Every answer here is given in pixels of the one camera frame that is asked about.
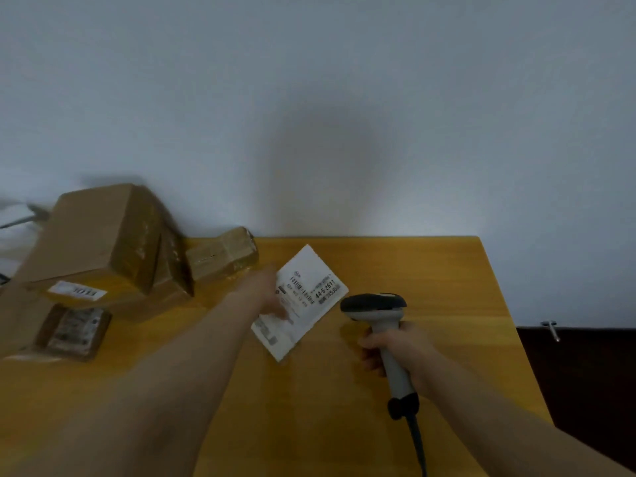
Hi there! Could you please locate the person's left hand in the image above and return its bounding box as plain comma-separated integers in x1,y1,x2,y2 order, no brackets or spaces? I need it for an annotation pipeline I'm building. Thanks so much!
232,267,293,322

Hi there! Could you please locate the grey handheld barcode scanner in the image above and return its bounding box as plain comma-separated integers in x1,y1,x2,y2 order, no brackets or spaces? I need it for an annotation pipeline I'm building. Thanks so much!
340,293,420,421

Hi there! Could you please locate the person's right hand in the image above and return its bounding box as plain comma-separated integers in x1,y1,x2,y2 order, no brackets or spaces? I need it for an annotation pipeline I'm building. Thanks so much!
358,321,441,393

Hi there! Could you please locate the small taped cardboard box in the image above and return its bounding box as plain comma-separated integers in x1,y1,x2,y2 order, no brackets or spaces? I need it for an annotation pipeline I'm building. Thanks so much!
186,227,259,283

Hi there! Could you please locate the flat cardboard box with label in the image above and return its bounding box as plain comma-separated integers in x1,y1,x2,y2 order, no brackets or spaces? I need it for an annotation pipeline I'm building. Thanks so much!
22,278,194,323

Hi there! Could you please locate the white parcel with shipping label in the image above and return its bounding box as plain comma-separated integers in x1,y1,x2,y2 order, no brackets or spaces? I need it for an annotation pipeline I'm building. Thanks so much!
250,244,349,363

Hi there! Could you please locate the person's left forearm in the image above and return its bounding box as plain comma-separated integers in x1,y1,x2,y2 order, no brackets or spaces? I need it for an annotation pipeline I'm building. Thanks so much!
20,292,259,477

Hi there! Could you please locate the black scanner cable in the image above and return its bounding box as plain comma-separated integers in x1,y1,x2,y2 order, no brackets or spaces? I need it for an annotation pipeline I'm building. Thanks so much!
406,417,429,477

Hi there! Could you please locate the person's right forearm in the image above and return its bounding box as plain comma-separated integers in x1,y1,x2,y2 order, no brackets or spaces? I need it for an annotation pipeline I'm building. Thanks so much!
420,355,636,477

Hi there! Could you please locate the small parcel with grey label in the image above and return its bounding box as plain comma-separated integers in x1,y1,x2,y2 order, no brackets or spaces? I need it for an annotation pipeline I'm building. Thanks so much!
34,304,112,362

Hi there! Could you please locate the large brown cardboard box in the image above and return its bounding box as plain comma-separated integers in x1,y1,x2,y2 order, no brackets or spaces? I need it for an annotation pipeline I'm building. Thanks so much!
14,184,172,295

